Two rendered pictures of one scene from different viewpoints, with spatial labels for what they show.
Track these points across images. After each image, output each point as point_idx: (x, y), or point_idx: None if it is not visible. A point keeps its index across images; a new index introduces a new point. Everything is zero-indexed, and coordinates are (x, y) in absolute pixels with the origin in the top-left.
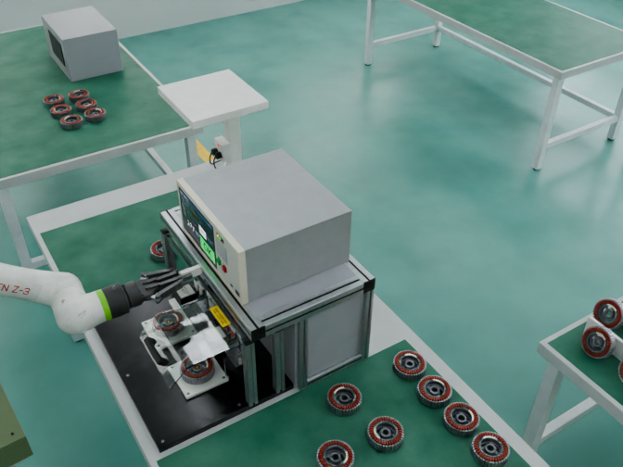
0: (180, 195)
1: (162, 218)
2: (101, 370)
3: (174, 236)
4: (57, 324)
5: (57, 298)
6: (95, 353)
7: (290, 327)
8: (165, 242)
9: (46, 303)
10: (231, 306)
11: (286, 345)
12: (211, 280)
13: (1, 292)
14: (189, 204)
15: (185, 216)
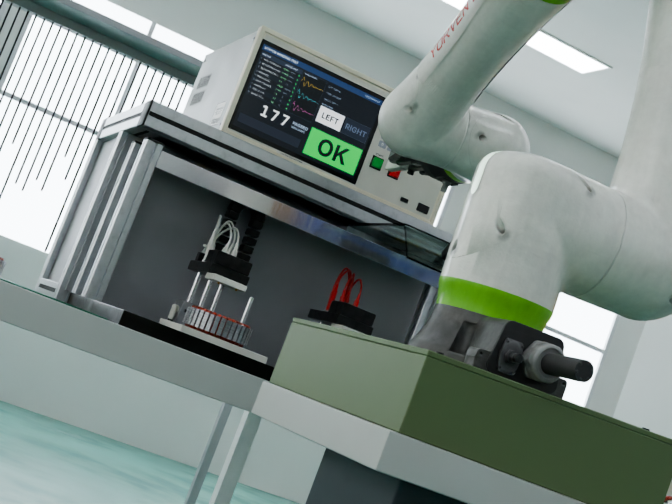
0: (260, 56)
1: (158, 112)
2: (252, 394)
3: (210, 144)
4: (517, 150)
5: (481, 112)
6: (220, 363)
7: (420, 286)
8: (155, 165)
9: (458, 123)
10: (429, 225)
11: (387, 333)
12: (366, 196)
13: (513, 55)
14: (299, 69)
15: (259, 99)
